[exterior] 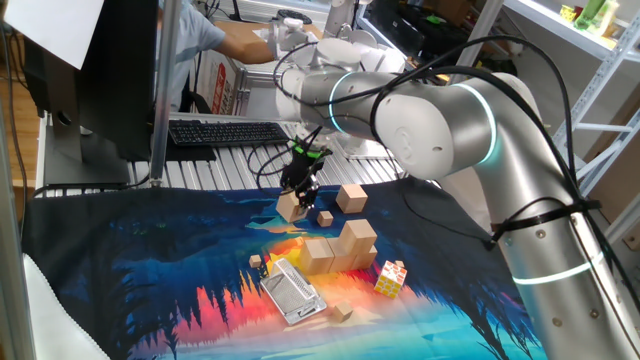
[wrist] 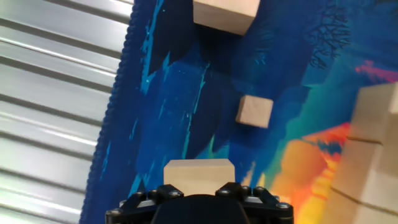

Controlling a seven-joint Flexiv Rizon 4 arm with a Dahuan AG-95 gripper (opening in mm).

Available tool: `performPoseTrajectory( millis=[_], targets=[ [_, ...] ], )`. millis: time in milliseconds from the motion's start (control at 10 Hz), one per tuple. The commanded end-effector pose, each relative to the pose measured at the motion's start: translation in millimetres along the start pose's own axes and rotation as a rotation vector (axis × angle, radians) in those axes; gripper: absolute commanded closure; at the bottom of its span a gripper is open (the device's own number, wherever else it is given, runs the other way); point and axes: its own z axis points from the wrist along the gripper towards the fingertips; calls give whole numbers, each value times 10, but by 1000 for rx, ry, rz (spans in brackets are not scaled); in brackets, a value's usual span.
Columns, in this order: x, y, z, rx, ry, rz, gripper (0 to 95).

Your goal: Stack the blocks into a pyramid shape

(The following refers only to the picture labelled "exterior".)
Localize black keyboard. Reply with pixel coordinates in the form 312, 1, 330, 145
167, 119, 292, 149

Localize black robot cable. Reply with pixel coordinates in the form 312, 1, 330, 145
247, 34, 640, 316

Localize green wrist adapter ring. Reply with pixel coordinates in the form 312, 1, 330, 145
291, 140, 333, 161

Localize green yellow bottles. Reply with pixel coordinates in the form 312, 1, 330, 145
559, 0, 621, 37

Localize white paper sheet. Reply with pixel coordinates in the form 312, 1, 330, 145
3, 0, 106, 71

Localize grey frame post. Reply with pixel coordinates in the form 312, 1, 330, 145
0, 99, 37, 360

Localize colourful forest print cloth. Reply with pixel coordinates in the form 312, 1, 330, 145
20, 175, 549, 360

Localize black monitor cable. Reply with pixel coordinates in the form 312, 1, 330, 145
32, 172, 152, 200

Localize aluminium vertical post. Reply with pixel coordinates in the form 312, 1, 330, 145
148, 0, 183, 189

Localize silver metal mesh holder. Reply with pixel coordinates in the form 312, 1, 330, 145
259, 257, 328, 327

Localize Rubik's cube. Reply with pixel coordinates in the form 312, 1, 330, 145
373, 259, 409, 300

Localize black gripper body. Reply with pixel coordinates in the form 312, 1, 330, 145
279, 152, 327, 194

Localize person in blue shirt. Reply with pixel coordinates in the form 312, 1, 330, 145
157, 0, 227, 109

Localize white metal shelf rack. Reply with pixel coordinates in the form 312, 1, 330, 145
454, 0, 640, 246

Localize black computer monitor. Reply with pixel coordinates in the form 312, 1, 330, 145
22, 0, 160, 187

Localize black round disc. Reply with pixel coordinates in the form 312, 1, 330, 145
277, 8, 314, 26

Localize person forearm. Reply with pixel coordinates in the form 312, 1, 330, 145
214, 32, 277, 65

